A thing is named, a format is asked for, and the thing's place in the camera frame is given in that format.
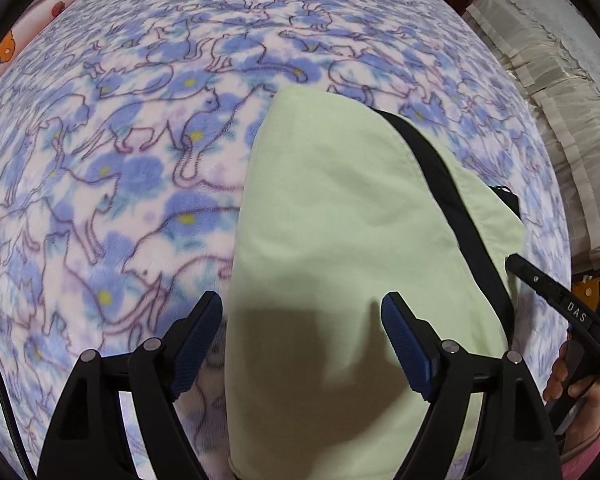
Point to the beige ruffled bedspread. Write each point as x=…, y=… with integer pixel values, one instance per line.
x=555, y=85

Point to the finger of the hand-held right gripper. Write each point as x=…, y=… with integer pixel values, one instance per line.
x=530, y=277

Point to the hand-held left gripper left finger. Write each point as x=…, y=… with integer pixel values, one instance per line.
x=200, y=330

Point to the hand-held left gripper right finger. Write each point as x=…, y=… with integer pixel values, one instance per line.
x=405, y=335

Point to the light green and black jacket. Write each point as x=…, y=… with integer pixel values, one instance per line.
x=330, y=210

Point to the floral blue bedsheet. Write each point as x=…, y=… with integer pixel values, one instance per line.
x=130, y=185

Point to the person's right forearm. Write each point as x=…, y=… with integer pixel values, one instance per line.
x=595, y=455

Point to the pink printed pillow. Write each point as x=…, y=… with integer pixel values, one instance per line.
x=30, y=25

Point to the person's right hand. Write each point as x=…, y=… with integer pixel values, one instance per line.
x=557, y=375

